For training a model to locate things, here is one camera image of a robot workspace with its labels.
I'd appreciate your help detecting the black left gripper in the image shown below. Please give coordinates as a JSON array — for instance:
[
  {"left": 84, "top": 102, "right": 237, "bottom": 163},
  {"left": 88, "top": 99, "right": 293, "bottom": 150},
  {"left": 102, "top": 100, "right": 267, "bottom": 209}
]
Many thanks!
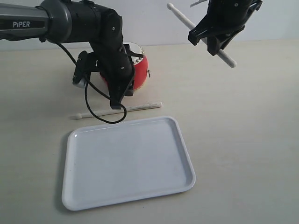
[{"left": 93, "top": 43, "right": 134, "bottom": 109}]

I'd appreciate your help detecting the black left camera cable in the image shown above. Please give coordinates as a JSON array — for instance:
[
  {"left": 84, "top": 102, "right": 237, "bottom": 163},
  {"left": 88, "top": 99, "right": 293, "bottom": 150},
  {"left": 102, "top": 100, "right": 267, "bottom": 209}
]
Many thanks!
[{"left": 56, "top": 42, "right": 128, "bottom": 124}]

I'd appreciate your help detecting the white wooden drumstick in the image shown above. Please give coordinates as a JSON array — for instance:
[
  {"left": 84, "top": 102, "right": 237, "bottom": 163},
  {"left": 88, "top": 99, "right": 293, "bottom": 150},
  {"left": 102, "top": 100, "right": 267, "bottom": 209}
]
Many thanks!
[
  {"left": 70, "top": 102, "right": 163, "bottom": 120},
  {"left": 166, "top": 2, "right": 237, "bottom": 68}
]

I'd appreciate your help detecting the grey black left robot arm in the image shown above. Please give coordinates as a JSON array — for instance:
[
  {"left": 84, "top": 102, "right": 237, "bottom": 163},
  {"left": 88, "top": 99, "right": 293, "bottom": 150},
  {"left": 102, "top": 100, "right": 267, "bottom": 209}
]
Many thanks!
[{"left": 0, "top": 0, "right": 135, "bottom": 110}]

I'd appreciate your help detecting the small red drum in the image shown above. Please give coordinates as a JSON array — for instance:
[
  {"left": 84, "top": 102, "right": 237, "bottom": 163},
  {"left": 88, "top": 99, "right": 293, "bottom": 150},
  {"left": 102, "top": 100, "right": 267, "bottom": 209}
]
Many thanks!
[{"left": 100, "top": 42, "right": 149, "bottom": 91}]

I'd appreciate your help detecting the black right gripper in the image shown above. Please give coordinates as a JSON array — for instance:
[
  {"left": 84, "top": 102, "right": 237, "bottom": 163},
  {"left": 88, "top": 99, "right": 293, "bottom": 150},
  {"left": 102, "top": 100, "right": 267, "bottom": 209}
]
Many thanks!
[{"left": 188, "top": 0, "right": 262, "bottom": 56}]

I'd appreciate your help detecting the white rectangular plastic tray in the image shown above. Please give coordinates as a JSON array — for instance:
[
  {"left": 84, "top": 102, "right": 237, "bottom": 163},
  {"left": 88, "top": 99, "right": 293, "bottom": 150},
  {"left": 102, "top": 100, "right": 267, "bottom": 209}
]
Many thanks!
[{"left": 61, "top": 116, "right": 196, "bottom": 211}]

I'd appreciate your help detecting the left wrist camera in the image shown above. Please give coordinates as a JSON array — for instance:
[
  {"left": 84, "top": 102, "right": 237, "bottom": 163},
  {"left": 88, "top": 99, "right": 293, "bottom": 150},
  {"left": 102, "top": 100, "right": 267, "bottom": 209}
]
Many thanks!
[{"left": 72, "top": 51, "right": 88, "bottom": 88}]

